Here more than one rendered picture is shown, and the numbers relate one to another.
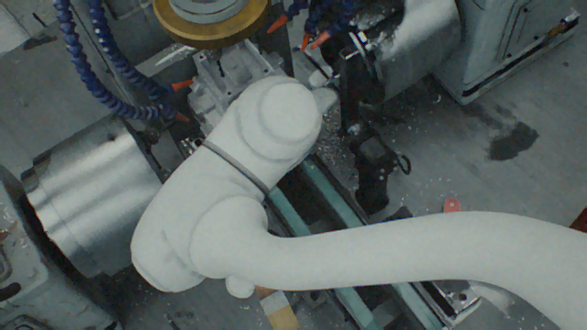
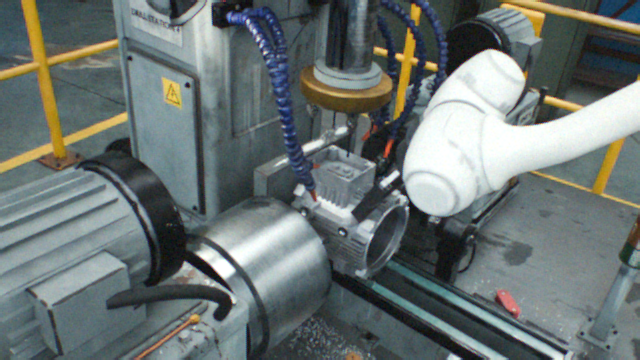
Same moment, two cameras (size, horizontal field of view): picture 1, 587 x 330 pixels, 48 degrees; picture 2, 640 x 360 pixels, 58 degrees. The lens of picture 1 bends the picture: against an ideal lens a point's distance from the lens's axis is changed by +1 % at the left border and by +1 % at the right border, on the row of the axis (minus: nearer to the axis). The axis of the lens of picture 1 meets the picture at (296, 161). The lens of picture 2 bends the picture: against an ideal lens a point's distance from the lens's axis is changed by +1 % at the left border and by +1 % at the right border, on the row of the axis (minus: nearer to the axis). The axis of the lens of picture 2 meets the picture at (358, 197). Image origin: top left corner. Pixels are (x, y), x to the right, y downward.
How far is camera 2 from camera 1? 0.73 m
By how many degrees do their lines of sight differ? 37
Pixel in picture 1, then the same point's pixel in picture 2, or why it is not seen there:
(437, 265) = not seen: outside the picture
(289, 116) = (511, 65)
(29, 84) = not seen: hidden behind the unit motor
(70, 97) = not seen: hidden behind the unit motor
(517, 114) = (510, 237)
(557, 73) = (520, 213)
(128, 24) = (238, 143)
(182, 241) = (472, 142)
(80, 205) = (254, 253)
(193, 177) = (450, 113)
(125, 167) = (286, 222)
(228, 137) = (461, 91)
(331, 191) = (421, 279)
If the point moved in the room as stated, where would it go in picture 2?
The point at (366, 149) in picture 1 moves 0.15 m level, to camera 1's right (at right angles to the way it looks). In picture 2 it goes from (453, 225) to (504, 211)
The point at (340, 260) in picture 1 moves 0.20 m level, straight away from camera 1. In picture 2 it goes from (627, 101) to (529, 45)
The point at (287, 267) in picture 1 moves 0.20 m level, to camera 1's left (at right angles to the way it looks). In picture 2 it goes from (583, 122) to (454, 146)
